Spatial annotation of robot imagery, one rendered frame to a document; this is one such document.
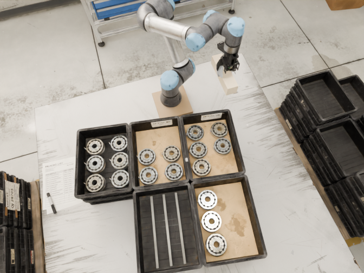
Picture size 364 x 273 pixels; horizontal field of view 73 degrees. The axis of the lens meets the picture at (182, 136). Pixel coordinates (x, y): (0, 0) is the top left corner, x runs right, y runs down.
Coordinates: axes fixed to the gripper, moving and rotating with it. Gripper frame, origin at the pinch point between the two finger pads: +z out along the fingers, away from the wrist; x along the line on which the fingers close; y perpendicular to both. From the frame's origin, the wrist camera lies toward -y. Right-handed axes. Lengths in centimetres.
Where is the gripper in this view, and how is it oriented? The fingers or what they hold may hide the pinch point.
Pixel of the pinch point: (224, 72)
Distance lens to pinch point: 144.5
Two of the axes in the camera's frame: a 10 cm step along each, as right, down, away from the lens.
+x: 9.5, -2.8, 1.0
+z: 0.2, 4.2, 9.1
